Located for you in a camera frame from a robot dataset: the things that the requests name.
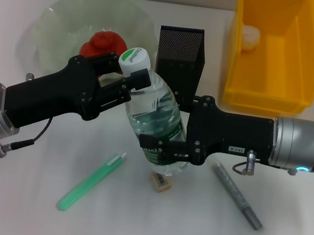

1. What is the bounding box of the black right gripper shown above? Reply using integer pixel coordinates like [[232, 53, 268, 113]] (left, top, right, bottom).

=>
[[136, 85, 280, 177]]

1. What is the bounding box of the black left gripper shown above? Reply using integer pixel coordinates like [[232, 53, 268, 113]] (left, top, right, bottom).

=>
[[0, 37, 156, 148]]

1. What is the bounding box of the clear water bottle green label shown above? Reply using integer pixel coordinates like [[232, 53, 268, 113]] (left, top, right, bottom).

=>
[[102, 44, 207, 182]]

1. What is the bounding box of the red-orange fruit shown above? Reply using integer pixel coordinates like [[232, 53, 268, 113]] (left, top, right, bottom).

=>
[[77, 27, 130, 75]]

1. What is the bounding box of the white paper ball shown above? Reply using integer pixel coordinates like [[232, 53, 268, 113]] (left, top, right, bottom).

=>
[[239, 24, 263, 53]]

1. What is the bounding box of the beige eraser with barcode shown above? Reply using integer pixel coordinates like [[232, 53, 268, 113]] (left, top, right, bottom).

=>
[[146, 170, 174, 196]]

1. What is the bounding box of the black mesh pen holder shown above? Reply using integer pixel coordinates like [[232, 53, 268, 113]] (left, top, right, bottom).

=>
[[148, 22, 212, 114]]

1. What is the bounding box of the pale green glass fruit plate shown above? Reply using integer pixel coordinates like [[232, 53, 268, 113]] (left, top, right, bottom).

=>
[[12, 0, 160, 93]]

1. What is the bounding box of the grey pen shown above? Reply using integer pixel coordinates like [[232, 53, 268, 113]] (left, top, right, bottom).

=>
[[203, 160, 272, 232]]

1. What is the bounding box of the mint green pen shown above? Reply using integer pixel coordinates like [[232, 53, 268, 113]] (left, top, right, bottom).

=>
[[55, 141, 129, 220]]

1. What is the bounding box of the yellow plastic bin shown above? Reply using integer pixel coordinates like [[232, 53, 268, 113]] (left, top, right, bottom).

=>
[[218, 0, 314, 118]]

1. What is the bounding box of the right gripper cable with plug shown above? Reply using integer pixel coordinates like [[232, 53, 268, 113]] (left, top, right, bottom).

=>
[[230, 146, 260, 178]]

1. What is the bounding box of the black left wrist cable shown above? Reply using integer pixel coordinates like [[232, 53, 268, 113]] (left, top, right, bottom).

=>
[[0, 108, 55, 165]]

